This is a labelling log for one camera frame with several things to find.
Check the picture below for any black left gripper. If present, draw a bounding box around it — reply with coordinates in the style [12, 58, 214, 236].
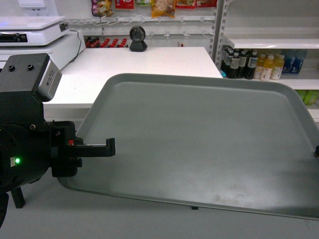
[44, 121, 116, 177]

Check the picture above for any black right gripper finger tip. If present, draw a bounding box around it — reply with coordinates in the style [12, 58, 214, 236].
[314, 145, 319, 157]

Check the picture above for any grey rectangular serving tray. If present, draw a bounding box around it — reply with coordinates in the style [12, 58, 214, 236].
[59, 74, 319, 220]

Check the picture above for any white checkout scale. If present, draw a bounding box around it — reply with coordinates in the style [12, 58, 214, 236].
[0, 16, 69, 47]

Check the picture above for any yellow juice bottle on shelf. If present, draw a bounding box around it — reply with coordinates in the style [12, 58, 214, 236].
[260, 54, 274, 81]

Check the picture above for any white cash register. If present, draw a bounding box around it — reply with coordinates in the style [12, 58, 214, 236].
[0, 30, 85, 70]

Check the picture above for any dark tea bottle front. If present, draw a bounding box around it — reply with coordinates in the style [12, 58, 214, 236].
[245, 51, 258, 80]

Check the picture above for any black round barcode scanner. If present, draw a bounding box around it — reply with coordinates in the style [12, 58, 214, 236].
[130, 25, 148, 52]

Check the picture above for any white metal shelf unit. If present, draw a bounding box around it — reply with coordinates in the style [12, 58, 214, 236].
[211, 0, 319, 122]

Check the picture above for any purple snack bag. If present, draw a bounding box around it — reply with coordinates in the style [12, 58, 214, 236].
[91, 0, 113, 17]

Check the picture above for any red snack bag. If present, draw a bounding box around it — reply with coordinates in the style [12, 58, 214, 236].
[175, 0, 196, 9]
[115, 0, 135, 10]

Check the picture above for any green snack bag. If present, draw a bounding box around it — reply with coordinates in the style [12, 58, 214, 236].
[136, 0, 154, 6]

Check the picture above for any yellow snack bag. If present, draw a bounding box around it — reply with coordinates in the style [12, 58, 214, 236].
[151, 0, 176, 18]

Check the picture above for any red snack bag right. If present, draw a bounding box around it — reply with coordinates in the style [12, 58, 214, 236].
[175, 0, 196, 9]

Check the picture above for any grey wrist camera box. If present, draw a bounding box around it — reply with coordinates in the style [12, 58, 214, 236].
[36, 60, 62, 102]

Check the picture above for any black power cable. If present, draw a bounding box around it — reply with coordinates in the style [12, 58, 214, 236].
[68, 29, 83, 63]

